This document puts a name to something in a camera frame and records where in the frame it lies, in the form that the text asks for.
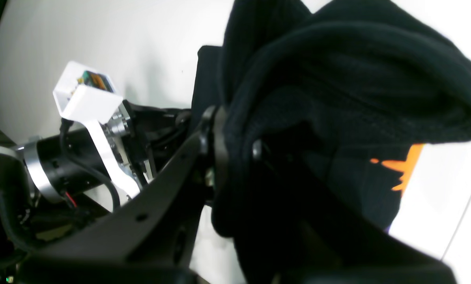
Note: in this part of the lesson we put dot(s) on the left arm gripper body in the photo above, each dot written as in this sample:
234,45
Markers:
142,139

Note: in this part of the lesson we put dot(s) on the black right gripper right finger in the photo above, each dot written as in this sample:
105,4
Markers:
313,213

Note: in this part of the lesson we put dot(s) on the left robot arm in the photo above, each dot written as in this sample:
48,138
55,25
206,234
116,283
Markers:
17,240

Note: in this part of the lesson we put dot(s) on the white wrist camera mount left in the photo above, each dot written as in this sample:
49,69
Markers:
92,108

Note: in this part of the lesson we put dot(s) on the black T-shirt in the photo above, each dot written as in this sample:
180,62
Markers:
354,72

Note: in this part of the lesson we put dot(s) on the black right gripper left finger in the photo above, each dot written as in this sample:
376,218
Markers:
148,241

